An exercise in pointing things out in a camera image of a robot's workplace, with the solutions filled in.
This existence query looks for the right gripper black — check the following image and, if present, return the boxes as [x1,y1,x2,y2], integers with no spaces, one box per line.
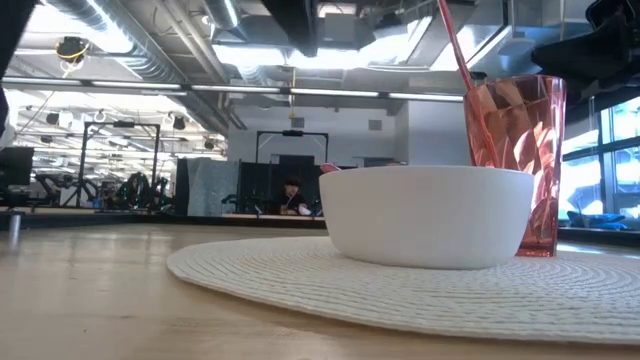
[531,0,640,96]

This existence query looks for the red faceted plastic tumbler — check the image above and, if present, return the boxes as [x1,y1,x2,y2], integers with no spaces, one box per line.
[462,74,568,259]

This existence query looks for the red drinking straw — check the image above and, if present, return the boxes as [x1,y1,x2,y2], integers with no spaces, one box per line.
[436,0,502,169]

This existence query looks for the white bowl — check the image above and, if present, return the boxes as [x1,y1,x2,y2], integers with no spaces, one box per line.
[318,165,537,272]

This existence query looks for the long ceiling strip light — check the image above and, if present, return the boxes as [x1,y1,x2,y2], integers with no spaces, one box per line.
[0,75,467,104]

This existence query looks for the blue bundle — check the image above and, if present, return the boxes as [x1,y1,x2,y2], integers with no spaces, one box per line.
[566,210,627,231]

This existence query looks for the black partition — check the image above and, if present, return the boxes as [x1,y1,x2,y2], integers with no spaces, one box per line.
[238,158,359,217]

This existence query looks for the gray cloth panel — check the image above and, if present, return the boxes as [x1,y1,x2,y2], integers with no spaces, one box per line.
[186,157,242,218]

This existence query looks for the white round woven placemat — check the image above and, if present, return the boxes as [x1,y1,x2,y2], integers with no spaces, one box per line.
[165,235,640,348]

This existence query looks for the dark monitor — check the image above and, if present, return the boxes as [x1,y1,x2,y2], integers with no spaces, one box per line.
[0,145,36,209]

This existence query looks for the window with black frame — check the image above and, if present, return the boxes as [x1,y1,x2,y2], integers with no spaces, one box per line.
[558,94,640,232]

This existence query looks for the low black frame rig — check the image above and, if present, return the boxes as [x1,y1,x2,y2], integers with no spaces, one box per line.
[255,129,330,165]

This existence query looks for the black reel with yellow cable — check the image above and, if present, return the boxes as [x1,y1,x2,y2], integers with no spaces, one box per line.
[54,35,92,65]

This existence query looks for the tall black frame rig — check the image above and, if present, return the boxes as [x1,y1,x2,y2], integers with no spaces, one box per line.
[75,120,162,209]

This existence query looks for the short metal post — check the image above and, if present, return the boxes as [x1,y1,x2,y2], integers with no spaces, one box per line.
[6,211,24,247]

